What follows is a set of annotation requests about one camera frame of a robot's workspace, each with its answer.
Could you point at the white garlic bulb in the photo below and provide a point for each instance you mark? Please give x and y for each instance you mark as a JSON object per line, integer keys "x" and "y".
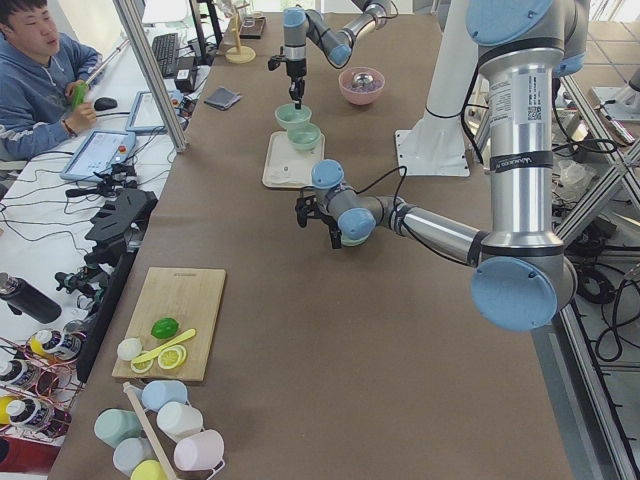
{"x": 129, "y": 348}

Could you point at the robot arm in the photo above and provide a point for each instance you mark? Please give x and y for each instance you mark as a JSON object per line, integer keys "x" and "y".
{"x": 521, "y": 278}
{"x": 301, "y": 25}

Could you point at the wooden banana stand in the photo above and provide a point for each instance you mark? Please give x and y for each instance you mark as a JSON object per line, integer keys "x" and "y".
{"x": 238, "y": 53}

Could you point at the black gripper stand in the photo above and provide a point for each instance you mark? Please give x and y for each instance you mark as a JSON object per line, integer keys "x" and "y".
{"x": 112, "y": 225}

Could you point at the black water bottle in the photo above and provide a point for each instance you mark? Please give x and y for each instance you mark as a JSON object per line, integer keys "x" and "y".
{"x": 23, "y": 298}

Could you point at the green bowl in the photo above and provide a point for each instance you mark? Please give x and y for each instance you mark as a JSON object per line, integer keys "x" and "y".
{"x": 304, "y": 138}
{"x": 348, "y": 242}

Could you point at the green bowl on tray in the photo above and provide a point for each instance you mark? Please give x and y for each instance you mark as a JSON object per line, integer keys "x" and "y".
{"x": 304, "y": 138}

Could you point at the green bowl end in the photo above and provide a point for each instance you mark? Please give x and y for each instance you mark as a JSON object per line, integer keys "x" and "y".
{"x": 292, "y": 116}

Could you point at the pink bowl with ice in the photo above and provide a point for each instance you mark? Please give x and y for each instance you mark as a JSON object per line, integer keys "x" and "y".
{"x": 360, "y": 96}

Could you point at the person in blue hoodie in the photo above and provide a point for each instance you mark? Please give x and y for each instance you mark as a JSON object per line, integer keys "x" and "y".
{"x": 41, "y": 69}

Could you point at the lemon slice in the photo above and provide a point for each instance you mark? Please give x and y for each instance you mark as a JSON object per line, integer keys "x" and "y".
{"x": 141, "y": 365}
{"x": 172, "y": 357}

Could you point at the pink cup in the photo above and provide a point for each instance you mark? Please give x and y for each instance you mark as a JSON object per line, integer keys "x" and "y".
{"x": 201, "y": 451}

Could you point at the wooden cup rack stick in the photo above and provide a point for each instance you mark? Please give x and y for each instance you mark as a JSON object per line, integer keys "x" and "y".
{"x": 131, "y": 392}

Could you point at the yellow plastic knife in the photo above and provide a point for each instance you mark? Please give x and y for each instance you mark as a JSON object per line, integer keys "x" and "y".
{"x": 152, "y": 354}

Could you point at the grey blue cup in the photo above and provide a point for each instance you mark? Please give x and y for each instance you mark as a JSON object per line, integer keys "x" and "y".
{"x": 130, "y": 453}

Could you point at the green lime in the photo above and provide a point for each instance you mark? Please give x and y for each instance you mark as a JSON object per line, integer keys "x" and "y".
{"x": 165, "y": 328}

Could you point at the black keyboard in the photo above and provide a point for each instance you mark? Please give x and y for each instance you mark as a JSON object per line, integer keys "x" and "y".
{"x": 165, "y": 49}

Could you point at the metal ice scoop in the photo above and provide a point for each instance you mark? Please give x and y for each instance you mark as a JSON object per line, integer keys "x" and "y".
{"x": 362, "y": 79}

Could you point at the cream rabbit tray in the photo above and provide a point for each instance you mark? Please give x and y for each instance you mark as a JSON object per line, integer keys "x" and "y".
{"x": 287, "y": 168}

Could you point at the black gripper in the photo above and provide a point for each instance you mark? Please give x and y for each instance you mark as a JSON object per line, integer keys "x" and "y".
{"x": 329, "y": 222}
{"x": 295, "y": 81}

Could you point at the green cup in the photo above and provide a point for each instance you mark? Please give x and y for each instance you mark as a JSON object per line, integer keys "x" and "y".
{"x": 113, "y": 426}

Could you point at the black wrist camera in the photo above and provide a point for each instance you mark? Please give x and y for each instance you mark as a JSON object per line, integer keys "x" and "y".
{"x": 306, "y": 209}
{"x": 275, "y": 61}

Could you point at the yellow sauce bottle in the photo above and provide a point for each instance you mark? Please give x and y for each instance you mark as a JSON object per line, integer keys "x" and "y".
{"x": 63, "y": 346}

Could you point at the wooden cutting board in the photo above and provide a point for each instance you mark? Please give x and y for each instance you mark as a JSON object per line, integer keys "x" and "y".
{"x": 172, "y": 302}

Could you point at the aluminium frame post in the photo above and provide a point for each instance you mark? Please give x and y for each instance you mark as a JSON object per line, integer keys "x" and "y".
{"x": 131, "y": 21}

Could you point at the yellow cup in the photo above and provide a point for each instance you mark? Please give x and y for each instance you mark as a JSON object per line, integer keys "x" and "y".
{"x": 148, "y": 470}

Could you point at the white cup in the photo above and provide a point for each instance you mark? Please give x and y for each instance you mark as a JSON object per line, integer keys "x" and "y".
{"x": 179, "y": 421}

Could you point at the black computer mouse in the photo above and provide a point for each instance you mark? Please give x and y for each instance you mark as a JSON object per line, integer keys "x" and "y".
{"x": 105, "y": 103}

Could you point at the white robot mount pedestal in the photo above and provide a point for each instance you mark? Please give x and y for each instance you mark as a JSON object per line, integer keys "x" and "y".
{"x": 437, "y": 144}

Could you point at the grey folded cloth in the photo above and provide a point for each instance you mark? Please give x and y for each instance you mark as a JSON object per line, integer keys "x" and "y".
{"x": 222, "y": 99}

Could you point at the blue teach pendant tablet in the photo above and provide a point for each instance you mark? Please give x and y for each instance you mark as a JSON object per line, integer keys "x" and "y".
{"x": 97, "y": 154}

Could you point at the dark wooden tray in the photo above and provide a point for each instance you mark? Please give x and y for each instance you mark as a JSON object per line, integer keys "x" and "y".
{"x": 252, "y": 27}

